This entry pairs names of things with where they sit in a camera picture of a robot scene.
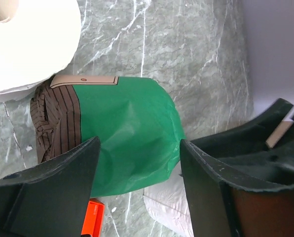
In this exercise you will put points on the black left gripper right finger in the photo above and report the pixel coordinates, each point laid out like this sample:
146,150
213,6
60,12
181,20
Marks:
225,202

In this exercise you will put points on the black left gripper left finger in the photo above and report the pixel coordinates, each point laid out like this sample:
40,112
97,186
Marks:
49,199

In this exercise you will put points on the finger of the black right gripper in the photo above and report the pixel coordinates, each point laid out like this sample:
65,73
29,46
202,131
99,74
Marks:
262,147

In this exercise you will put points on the orange razor box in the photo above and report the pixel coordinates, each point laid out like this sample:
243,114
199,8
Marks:
93,220

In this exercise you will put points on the white paper towel roll near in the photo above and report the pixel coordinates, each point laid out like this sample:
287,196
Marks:
166,203

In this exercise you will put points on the white paper towel roll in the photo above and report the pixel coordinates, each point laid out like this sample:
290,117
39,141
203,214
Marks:
166,203
38,38

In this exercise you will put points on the white paper towel roll centre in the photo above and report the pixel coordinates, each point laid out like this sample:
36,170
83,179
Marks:
38,38

